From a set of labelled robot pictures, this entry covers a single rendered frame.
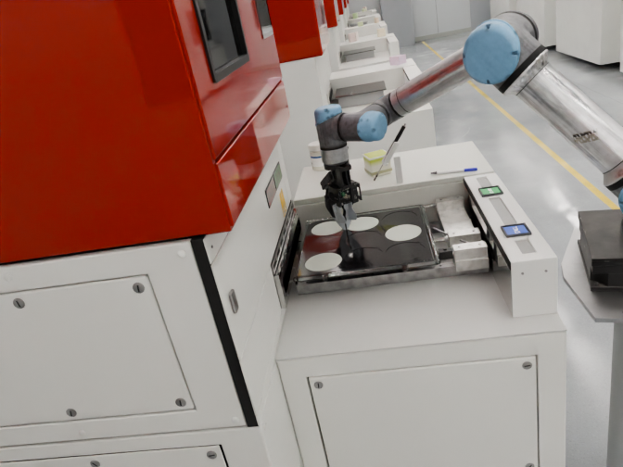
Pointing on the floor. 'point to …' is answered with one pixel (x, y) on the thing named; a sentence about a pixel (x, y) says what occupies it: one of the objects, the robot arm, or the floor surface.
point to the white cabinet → (433, 405)
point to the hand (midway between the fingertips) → (344, 224)
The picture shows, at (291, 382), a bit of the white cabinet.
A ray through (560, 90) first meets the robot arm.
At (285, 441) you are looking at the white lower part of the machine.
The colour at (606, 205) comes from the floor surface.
